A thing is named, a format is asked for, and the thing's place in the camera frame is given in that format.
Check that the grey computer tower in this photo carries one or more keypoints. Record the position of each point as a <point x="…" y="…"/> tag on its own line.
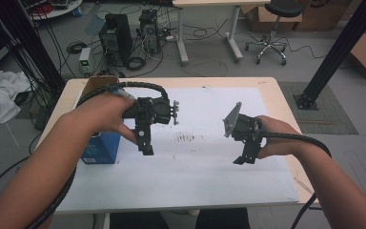
<point x="149" y="31"/>

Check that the person's right leg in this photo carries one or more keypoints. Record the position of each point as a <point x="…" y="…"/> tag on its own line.
<point x="224" y="219"/>

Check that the person's leg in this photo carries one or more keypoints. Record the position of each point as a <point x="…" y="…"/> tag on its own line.
<point x="136" y="222"/>
<point x="224" y="219"/>

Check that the blue cardboard box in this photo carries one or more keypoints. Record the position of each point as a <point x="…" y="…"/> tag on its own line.
<point x="103" y="149"/>

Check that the large brown cardboard box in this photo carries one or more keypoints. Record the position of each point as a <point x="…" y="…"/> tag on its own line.
<point x="327" y="16"/>

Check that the white power strip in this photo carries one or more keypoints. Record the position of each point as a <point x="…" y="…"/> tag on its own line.
<point x="170" y="38"/>

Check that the black swivel stool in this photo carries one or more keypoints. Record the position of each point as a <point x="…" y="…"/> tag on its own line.
<point x="284" y="8"/>

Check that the person's left leg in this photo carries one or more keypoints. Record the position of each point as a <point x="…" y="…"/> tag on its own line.
<point x="136" y="222"/>

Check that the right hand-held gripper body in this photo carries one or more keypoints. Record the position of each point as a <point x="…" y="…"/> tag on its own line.
<point x="249" y="130"/>

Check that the round white table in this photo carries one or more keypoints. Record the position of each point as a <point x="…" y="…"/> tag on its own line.
<point x="60" y="12"/>

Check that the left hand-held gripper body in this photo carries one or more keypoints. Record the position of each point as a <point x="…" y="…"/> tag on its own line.
<point x="152" y="111"/>

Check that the black computer tower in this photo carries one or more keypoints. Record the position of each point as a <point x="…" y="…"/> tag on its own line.
<point x="117" y="38"/>

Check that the white desk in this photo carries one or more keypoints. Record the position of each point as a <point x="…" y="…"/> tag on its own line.
<point x="219" y="2"/>

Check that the dark floor mat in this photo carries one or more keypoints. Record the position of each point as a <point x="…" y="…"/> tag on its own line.
<point x="330" y="120"/>

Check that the person's right hand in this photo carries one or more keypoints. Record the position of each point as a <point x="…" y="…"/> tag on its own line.
<point x="279" y="140"/>

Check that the white cloth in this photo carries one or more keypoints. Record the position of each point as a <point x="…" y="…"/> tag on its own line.
<point x="0" y="95"/>

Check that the black metal post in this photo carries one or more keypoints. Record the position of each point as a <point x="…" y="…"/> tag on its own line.
<point x="340" y="51"/>
<point x="28" y="38"/>

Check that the white power supply unit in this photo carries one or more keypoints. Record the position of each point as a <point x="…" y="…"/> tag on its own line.
<point x="85" y="60"/>

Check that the person's left hand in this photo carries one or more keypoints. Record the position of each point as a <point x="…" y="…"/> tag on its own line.
<point x="105" y="114"/>

